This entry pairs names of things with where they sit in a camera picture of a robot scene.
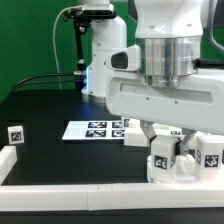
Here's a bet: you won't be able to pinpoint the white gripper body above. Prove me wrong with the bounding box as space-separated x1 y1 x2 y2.
106 69 224 135

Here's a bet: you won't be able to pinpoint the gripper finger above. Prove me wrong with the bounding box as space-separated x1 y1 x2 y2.
140 120 157 142
179 128 196 156

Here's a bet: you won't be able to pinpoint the white chair seat part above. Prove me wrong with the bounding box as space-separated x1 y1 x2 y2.
147 154 224 183

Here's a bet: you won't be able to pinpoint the white chair back frame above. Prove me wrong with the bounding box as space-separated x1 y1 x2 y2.
124 119 184 147

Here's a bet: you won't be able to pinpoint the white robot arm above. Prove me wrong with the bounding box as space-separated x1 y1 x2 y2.
105 0 224 141

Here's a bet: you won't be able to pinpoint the white marker sheet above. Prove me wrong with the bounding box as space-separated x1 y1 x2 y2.
62 120 125 141

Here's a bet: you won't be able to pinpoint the white workspace border frame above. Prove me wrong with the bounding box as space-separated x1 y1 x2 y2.
0 146 224 212

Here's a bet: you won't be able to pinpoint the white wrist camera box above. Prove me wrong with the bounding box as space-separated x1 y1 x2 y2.
105 45 141 72

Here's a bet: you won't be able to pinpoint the grey corrugated arm cable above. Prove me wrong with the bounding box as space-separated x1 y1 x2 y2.
205 0 224 55

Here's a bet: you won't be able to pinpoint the black cables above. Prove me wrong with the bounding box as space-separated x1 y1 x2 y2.
9 70 88 96

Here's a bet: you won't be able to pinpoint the black camera on stand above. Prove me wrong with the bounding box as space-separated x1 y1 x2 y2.
63 3 117 87

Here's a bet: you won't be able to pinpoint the white thin camera cable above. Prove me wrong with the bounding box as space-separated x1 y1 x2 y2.
52 5 83 90

